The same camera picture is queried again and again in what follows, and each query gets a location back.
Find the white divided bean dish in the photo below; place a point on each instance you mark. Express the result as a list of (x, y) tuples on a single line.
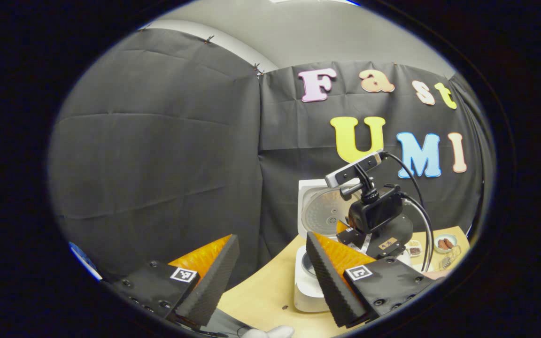
[(414, 249)]

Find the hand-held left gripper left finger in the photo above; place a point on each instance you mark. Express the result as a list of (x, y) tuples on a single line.
[(209, 291)]

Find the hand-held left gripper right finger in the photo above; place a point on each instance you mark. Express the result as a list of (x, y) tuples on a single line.
[(331, 286)]

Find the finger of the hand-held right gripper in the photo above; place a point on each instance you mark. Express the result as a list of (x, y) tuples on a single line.
[(343, 227)]

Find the pale green plate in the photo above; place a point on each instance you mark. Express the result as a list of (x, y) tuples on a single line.
[(452, 237)]

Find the white rice cooker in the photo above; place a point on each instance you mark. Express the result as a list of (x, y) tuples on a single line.
[(308, 295)]

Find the red meat slice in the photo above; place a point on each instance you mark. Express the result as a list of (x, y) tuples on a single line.
[(442, 244), (449, 242)]

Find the clear chopstick holder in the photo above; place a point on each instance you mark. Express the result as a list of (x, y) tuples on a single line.
[(450, 258)]

